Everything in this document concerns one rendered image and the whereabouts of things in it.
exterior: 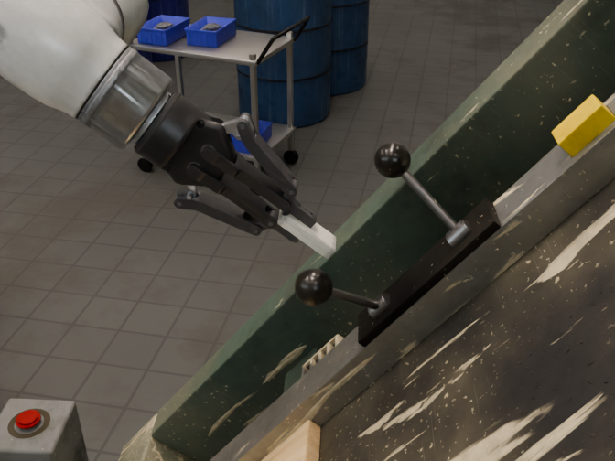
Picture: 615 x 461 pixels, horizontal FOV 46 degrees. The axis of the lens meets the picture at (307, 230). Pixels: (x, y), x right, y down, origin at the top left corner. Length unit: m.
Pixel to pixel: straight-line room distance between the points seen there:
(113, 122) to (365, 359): 0.36
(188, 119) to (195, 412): 0.62
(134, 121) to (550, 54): 0.49
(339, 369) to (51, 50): 0.44
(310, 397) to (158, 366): 2.00
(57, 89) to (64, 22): 0.06
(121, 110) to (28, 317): 2.53
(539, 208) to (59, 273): 2.90
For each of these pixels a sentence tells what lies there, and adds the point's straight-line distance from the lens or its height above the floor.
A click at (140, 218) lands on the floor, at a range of 3.78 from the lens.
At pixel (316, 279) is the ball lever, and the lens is 0.70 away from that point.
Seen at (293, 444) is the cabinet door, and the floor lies 1.19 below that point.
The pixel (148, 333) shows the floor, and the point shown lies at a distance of 2.99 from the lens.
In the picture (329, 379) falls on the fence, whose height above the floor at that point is 1.27.
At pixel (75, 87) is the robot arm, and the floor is 1.60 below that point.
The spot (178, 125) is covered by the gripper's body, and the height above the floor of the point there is 1.55.
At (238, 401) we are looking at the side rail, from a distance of 1.20.
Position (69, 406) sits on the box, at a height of 0.93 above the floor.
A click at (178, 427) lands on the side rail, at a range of 1.26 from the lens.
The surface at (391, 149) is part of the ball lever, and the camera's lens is 0.75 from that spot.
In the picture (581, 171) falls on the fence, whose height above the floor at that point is 1.53.
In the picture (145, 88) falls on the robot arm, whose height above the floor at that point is 1.59.
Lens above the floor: 1.83
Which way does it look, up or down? 31 degrees down
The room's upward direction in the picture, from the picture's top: straight up
